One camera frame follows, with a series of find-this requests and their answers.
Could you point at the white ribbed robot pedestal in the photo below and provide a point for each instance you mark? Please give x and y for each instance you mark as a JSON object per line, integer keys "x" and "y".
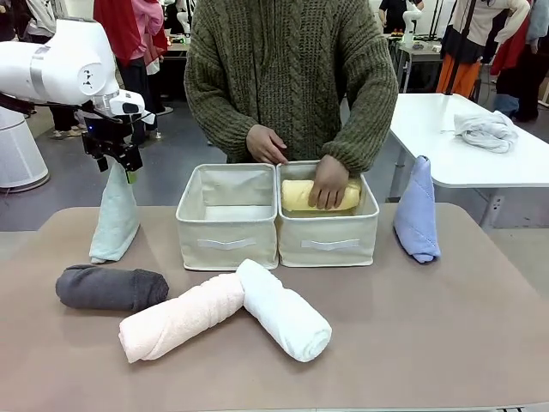
{"x": 17, "y": 150}

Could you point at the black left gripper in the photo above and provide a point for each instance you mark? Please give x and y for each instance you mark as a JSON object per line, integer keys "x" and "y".
{"x": 109, "y": 139}

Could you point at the person right forearm green sleeve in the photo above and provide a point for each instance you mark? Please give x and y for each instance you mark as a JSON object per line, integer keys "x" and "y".
{"x": 218, "y": 116}

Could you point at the bystander in red and pink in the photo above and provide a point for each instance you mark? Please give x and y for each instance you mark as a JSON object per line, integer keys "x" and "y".
{"x": 128, "y": 34}

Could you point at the grey rolled towel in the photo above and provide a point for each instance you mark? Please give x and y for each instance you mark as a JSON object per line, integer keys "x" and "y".
{"x": 107, "y": 288}

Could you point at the person left forearm green sleeve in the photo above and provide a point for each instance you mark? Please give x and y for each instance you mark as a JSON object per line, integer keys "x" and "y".
{"x": 364, "y": 137}

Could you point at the white towel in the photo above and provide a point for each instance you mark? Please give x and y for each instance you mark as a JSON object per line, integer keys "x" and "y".
{"x": 283, "y": 309}

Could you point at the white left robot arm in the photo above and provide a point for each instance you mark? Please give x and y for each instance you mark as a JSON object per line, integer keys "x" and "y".
{"x": 56, "y": 64}

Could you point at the white socket box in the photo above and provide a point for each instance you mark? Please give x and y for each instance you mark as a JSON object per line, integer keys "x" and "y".
{"x": 498, "y": 204}

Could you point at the pinkish brown table mat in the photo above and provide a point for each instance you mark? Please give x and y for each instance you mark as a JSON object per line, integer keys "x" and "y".
{"x": 386, "y": 335}

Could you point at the white background table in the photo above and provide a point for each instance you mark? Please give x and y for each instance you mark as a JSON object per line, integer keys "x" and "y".
{"x": 429, "y": 141}

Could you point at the white crumpled cloth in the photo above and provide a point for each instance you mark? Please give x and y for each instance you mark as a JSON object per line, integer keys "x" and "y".
{"x": 484, "y": 131}

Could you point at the yellow towel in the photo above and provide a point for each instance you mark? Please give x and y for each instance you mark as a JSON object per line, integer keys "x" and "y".
{"x": 293, "y": 195}

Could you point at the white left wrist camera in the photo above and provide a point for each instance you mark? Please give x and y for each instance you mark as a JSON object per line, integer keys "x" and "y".
{"x": 126, "y": 105}

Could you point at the cream fabric storage bin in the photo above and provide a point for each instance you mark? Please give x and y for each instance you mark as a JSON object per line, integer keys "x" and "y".
{"x": 330, "y": 244}
{"x": 227, "y": 244}

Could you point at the bystander in red jacket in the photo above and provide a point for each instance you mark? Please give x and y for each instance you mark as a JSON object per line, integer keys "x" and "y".
{"x": 519, "y": 64}

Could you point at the small white background robot arm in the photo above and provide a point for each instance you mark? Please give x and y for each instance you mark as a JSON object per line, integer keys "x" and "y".
{"x": 411, "y": 21}

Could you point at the mint green cone towel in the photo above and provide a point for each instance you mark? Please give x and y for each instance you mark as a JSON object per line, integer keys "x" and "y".
{"x": 115, "y": 214}

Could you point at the person right hand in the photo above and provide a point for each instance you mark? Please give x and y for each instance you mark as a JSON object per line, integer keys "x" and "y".
{"x": 266, "y": 143}

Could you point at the grey background workbench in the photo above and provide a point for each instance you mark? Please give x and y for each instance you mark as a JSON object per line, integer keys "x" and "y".
{"x": 418, "y": 49}

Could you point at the lavender cone towel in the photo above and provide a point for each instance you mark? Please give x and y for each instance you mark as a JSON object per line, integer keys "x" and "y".
{"x": 416, "y": 219}

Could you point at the pink towel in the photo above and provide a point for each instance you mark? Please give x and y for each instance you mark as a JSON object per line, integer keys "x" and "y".
{"x": 184, "y": 315}

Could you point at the person torso green sweater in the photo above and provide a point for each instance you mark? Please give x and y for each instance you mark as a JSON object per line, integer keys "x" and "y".
{"x": 283, "y": 64}

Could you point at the person left hand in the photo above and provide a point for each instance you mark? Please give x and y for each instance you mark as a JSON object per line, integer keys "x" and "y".
{"x": 328, "y": 182}

